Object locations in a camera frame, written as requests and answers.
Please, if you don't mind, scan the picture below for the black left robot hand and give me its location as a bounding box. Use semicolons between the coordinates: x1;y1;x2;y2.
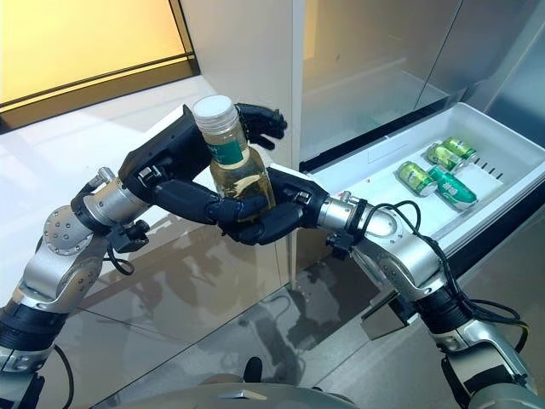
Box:
117;101;290;227

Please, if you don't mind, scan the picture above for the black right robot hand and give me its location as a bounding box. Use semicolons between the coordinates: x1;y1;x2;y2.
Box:
216;165;330;247

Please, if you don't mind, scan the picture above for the yellow tea bottle white cap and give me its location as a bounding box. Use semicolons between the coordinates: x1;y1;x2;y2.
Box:
191;96;278;223

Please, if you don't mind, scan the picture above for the white fridge drawer steel front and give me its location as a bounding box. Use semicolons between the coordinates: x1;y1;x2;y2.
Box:
297;101;545;343

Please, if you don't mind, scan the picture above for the white counter cabinet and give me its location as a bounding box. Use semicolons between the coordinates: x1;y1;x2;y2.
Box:
0;74;299;384

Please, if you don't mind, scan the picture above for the light green drink can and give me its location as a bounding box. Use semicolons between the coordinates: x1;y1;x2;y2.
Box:
440;135;478;163
425;143;463;171
398;160;439;197

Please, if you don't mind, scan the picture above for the tall white cabinet panel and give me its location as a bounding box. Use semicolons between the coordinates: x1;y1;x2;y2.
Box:
168;0;306;291

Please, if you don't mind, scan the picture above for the dark green drink can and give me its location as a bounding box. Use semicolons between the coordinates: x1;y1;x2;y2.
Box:
427;165;478;210

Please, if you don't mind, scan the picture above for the white pull-out drawer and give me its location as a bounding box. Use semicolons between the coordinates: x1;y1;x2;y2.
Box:
300;0;545;171

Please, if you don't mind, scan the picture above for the grey robot torso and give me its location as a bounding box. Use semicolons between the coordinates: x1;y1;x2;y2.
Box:
199;374;355;409

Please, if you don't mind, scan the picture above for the brushed steel side column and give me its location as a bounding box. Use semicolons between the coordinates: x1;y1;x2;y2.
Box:
480;0;545;158

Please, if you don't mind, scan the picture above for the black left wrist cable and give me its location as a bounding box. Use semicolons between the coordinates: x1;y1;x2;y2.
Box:
106;246;135;277

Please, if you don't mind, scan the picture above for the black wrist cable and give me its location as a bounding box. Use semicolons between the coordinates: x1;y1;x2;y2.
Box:
106;246;135;277
361;199;530;354

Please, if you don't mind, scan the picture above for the yellow lit window black frame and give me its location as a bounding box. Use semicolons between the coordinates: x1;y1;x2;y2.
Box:
0;0;201;129

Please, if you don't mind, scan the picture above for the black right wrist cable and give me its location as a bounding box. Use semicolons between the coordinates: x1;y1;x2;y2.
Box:
361;199;530;354

